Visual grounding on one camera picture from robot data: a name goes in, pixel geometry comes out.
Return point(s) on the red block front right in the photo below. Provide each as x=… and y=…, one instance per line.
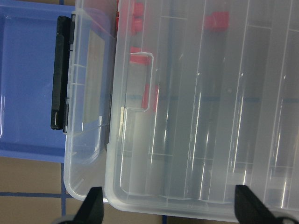
x=129, y=17

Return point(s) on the red block middle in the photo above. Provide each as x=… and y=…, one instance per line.
x=139, y=57

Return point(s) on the red block upper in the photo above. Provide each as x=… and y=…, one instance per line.
x=150, y=100

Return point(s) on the blue plastic tray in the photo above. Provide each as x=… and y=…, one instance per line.
x=27, y=48

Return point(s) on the clear plastic box lid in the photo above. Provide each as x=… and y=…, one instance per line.
x=227, y=112

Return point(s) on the clear plastic storage box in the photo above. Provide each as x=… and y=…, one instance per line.
x=89, y=95

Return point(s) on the black box latch handle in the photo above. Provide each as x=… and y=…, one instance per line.
x=63, y=48

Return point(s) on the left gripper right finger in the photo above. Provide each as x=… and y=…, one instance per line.
x=249, y=209

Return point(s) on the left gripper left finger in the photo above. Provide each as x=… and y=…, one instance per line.
x=92, y=208

